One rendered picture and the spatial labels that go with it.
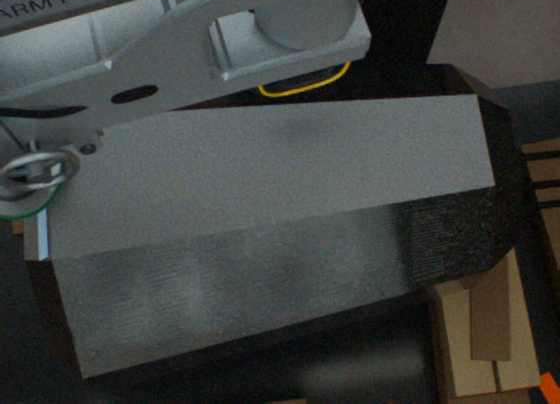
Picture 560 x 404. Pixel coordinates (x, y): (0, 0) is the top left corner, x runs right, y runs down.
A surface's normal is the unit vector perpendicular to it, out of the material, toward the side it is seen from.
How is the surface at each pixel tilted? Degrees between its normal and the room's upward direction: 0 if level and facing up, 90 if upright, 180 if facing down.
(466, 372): 0
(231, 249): 45
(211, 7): 90
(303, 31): 90
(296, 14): 90
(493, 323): 0
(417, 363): 0
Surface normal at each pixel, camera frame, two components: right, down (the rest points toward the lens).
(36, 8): 0.28, 0.92
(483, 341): 0.00, -0.29
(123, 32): -0.62, -0.05
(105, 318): 0.11, 0.46
